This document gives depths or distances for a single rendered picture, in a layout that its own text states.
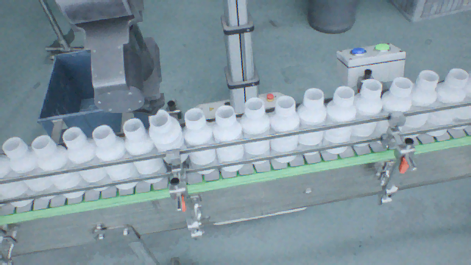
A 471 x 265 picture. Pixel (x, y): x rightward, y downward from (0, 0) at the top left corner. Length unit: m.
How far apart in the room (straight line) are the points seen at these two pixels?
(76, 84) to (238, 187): 0.85
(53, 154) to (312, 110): 0.51
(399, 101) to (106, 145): 0.58
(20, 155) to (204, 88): 1.81
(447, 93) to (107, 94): 0.67
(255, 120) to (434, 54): 2.30
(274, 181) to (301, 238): 1.02
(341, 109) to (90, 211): 0.58
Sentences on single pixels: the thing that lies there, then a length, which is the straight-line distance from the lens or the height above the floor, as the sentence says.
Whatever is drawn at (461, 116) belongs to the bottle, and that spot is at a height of 1.05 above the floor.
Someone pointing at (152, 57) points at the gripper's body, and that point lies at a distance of 0.57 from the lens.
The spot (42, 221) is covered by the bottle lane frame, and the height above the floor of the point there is 0.96.
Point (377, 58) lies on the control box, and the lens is 0.91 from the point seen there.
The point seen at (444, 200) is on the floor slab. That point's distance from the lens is 2.11.
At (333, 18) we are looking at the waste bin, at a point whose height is 0.14.
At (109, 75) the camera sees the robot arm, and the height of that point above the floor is 1.42.
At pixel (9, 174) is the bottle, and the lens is 0.86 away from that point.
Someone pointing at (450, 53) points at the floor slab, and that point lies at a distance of 2.97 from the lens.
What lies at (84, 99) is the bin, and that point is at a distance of 1.52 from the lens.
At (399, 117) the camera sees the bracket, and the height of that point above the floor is 1.12.
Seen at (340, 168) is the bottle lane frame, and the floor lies 0.98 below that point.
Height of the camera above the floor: 1.67
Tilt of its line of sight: 50 degrees down
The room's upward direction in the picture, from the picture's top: 7 degrees counter-clockwise
